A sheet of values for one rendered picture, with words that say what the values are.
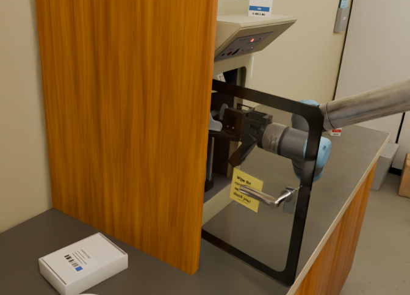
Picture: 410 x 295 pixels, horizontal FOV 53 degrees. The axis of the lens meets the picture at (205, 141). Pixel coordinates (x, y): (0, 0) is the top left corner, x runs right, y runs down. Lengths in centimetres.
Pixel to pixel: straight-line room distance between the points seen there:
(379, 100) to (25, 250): 94
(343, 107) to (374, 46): 285
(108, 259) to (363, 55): 330
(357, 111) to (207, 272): 54
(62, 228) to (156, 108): 47
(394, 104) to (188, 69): 52
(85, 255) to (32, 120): 40
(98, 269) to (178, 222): 20
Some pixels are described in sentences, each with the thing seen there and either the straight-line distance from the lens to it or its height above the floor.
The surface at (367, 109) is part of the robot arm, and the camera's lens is 109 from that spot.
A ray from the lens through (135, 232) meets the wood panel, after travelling 107.
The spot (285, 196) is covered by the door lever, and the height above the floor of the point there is 120.
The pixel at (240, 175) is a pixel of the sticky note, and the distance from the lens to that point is 89.
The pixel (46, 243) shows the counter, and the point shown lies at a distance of 114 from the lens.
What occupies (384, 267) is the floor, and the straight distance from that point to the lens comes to 287.
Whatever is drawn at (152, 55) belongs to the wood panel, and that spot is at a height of 143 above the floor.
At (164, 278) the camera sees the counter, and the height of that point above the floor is 94.
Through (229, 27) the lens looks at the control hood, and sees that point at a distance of 85.
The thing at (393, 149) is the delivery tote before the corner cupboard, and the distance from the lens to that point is 387.
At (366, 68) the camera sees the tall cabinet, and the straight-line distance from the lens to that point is 397.
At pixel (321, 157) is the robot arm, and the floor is 122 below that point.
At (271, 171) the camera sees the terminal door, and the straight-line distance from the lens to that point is 84.
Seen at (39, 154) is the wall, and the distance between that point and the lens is 124.
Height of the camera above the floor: 159
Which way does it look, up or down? 22 degrees down
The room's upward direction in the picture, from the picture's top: 4 degrees clockwise
